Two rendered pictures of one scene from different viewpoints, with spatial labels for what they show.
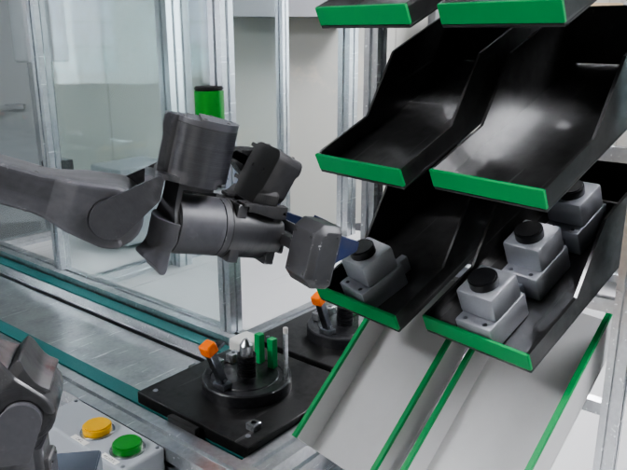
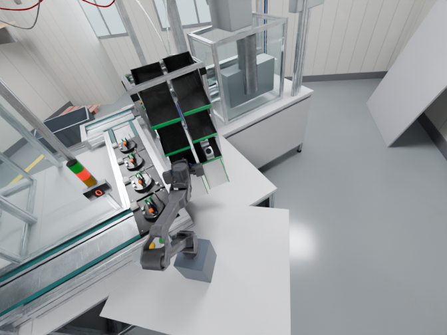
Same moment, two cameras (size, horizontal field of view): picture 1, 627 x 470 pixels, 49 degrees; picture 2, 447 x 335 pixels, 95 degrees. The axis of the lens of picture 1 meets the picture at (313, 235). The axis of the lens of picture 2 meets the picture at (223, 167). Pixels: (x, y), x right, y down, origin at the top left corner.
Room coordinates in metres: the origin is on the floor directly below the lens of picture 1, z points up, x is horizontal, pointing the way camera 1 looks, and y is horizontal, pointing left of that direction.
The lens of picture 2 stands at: (0.20, 0.53, 1.99)
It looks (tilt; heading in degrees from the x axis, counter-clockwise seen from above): 46 degrees down; 299
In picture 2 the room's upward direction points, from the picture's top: 12 degrees counter-clockwise
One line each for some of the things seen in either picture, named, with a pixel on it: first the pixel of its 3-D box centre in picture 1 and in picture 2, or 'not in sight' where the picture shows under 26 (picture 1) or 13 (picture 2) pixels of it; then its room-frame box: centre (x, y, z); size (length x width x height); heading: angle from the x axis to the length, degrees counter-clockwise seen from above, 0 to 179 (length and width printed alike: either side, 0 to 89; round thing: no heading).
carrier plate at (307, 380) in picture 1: (247, 391); (153, 210); (0.98, 0.10, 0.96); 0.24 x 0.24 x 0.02; 51
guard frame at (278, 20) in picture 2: not in sight; (239, 68); (0.84, -1.33, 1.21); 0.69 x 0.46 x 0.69; 51
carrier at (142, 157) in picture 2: not in sight; (132, 159); (1.36, -0.21, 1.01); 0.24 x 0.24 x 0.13; 51
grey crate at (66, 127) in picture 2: not in sight; (68, 129); (2.95, -0.72, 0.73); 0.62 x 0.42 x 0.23; 51
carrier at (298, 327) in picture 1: (345, 311); (140, 179); (1.17, -0.06, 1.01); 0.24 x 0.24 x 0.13; 51
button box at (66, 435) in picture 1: (99, 449); (153, 248); (0.86, 0.31, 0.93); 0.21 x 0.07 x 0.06; 51
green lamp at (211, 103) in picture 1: (209, 104); (75, 167); (1.19, 0.18, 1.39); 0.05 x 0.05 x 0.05
